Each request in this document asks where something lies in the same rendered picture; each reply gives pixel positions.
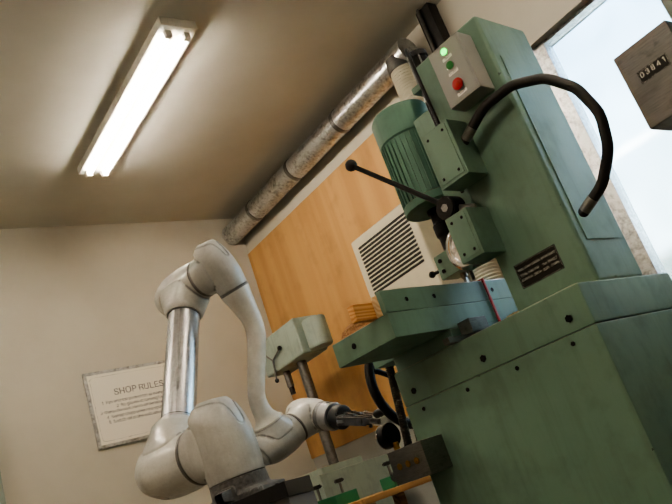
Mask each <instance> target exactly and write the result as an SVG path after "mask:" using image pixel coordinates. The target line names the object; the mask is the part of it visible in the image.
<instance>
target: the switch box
mask: <svg viewBox="0 0 672 504"><path fill-rule="evenodd" d="M442 48H447V50H448V53H447V55H448V54H450V53H451V54H452V56H451V57H450V58H449V59H448V60H446V61H445V62H444V63H443V61H442V60H443V59H444V58H445V57H446V56H447V55H446V56H442V55H441V50H442ZM428 57H429V60H430V62H431V64H432V67H433V69H434V71H435V73H436V76H437V78H438V80H439V83H440V85H441V87H442V89H443V92H444V94H445V96H446V99H447V101H448V103H449V105H450V108H451V109H452V110H458V111H464V112H466V111H467V110H469V109H470V108H471V107H472V106H474V105H475V104H476V103H477V102H479V101H480V100H481V99H483V98H484V97H485V96H486V95H488V94H489V93H490V92H491V91H493V90H494V89H495V88H494V85H493V83H492V81H491V79H490V77H489V75H488V72H487V70H486V68H485V66H484V64H483V62H482V59H481V57H480V55H479V53H478V51H477V49H476V46H475V44H474V42H473V40H472V38H471V36H470V35H467V34H463V33H460V32H455V33H454V34H452V35H451V36H450V37H449V38H448V39H447V40H446V41H445V42H444V43H442V44H441V45H440V46H439V47H438V48H437V49H436V50H435V51H434V52H433V53H431V54H430V55H429V56H428ZM449 60H452V61H454V68H453V69H452V70H447V68H446V64H447V62H448V61H449ZM456 67H458V71H456V72H455V73H454V74H453V75H452V76H451V77H449V73H450V72H452V71H453V70H454V69H455V68H456ZM457 77H459V78H461V79H462V80H463V86H462V88H461V89H460V90H454V89H453V87H452V82H453V80H454V79H455V78H457ZM465 87H467V91H465V92H464V93H463V94H462V95H461V96H459V97H458V95H457V94H458V93H459V92H460V91H461V90H463V89H464V88H465Z"/></svg>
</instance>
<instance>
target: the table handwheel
mask: <svg viewBox="0 0 672 504"><path fill-rule="evenodd" d="M364 372H365V379H366V384H367V387H368V390H369V393H370V395H371V397H372V399H373V401H374V402H375V404H376V406H377V407H378V408H379V410H380V411H381V412H382V413H383V414H384V415H385V416H386V417H387V418H388V419H389V420H390V421H392V422H393V423H395V424H397V425H398V426H400V425H399V422H398V418H397V413H396V412H395V411H394V410H393V409H392V408H391V407H390V406H389V405H388V404H387V402H386V401H385V400H384V398H383V396H382V395H381V393H380V391H379V388H378V386H377V383H376V379H375V374H378V375H381V376H384V377H387V378H388V376H387V372H386V371H383V370H381V369H375V368H374V365H373V362H372V363H366V364H364ZM406 419H407V422H408V423H407V424H408V427H409V428H408V429H413V427H412V424H411V421H410V419H408V418H406Z"/></svg>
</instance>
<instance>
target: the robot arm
mask: <svg viewBox="0 0 672 504"><path fill-rule="evenodd" d="M193 256H194V258H195V259H194V260H193V261H191V262H190V263H187V264H185V265H183V266H182V267H180V268H178V269H177V270H175V271H174V272H173V273H171V274H170V275H169V276H168V277H166V278H165V279H164V280H163V281H162V282H161V284H160V285H159V287H158V288H157V290H156V293H155V296H154V301H155V305H156V307H157V309H158V310H159V312H160V313H161V314H163V315H164V316H165V317H166V318H167V320H168V325H167V339H166V352H165V366H164V380H163V394H162V408H161V419H159V420H158V421H157V422H156V423H155V424H154V425H153V426H152V427H151V431H150V434H149V437H148V440H147V442H146V445H145V447H144V450H143V453H142V454H141V455H140V456H139V458H138V461H137V463H136V467H135V481H136V484H137V486H138V488H139V489H140V491H141V492H142V493H144V494H145V495H147V496H149V497H152V498H156V499H161V500H172V499H176V498H180V497H183V496H185V495H188V494H190V493H192V492H195V491H197V490H198V489H200V488H202V487H204V486H205V485H207V484H208V487H209V490H210V495H211V499H212V503H211V504H230V503H232V502H235V501H237V500H240V499H242V498H244V497H247V496H249V495H252V494H254V493H257V492H259V491H261V490H264V489H266V488H269V487H271V486H273V485H275V484H276V483H281V482H283V481H285V479H284V478H283V479H270V477H269V475H268V473H267V470H266V468H265V465H272V464H276V463H278V462H280V461H282V460H284V459H285V458H287V457H288V456H290V455H291V454H292V453H293V452H294V451H296V450H297V449H298V448H299V447H300V445H301V444H302V443H303V442H304V441H305V440H306V439H308V438H309V437H311V436H312V435H314V434H316V433H318V432H320V431H321V430H327V431H336V430H338V429H340V430H344V429H347V428H348V427H349V426H367V425H369V428H372V427H373V425H374V426H380V425H383V424H386V423H393V422H392V421H390V420H389V419H388V418H387V417H386V416H385V415H384V416H382V417H380V418H375V417H374V416H373V412H369V411H367V410H364V411H363V412H359V411H355V410H350V408H349V407H348V406H346V405H340V404H339V403H337V402H329V401H323V400H321V399H317V398H301V399H297V400H294V401H293V402H291V403H290V404H289V405H288V406H287V408H286V411H285V415H284V414H283V413H282V412H277V411H275V410H273V409H272V408H271V407H270V405H269V404H268V402H267V399H266V395H265V367H266V332H265V326H264V322H263V319H262V316H261V314H260V311H259V309H258V306H257V304H256V302H255V299H254V297H253V294H252V292H251V289H250V286H249V284H248V282H246V281H247V280H246V278H245V276H244V273H243V271H242V269H241V268H240V266H239V264H238V263H237V261H236V260H235V258H234V257H233V256H232V254H231V253H230V252H229V251H228V250H227V249H226V248H225V247H224V246H223V245H222V244H220V243H219V242H218V241H215V240H213V239H211V240H209V241H206V242H204V243H202V244H199V245H197V247H196V249H195V250H194V254H193ZM214 294H218V295H219V296H220V298H221V299H222V300H223V302H224V303H225V304H226V305H227V306H228V307H229V308H230V309H231V310H232V311H233V313H234V314H235V315H236V316H237V317H238V318H239V320H240V321H241V323H242V324H243V326H244V328H245V331H246V336H247V389H248V400H249V405H250V408H251V411H252V414H253V416H254V419H255V429H254V430H253V428H252V425H251V423H250V421H249V419H248V417H247V415H246V414H245V412H244V411H243V410H242V408H241V407H240V406H239V405H238V404H237V403H236V402H235V401H234V400H232V399H230V398H229V397H227V396H223V397H217V398H213V399H210V400H207V401H203V402H201V403H199V404H197V379H198V353H199V327H200V320H201V319H202V318H203V316H204V313H205V310H206V308H207V305H208V303H209V301H210V297H211V296H213V295H214ZM372 424H373V425H372ZM254 432H255V433H254Z"/></svg>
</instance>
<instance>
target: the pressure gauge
mask: <svg viewBox="0 0 672 504"><path fill-rule="evenodd" d="M375 438H376V441H377V443H378V445H379V446H380V447H381V448H382V449H385V450H389V449H391V448H394V450H397V449H399V448H400V446H399V443H400V441H401V435H400V431H399V429H398V428H397V427H396V426H395V425H394V424H393V423H386V424H383V425H380V426H378V427H377V429H376V431H375Z"/></svg>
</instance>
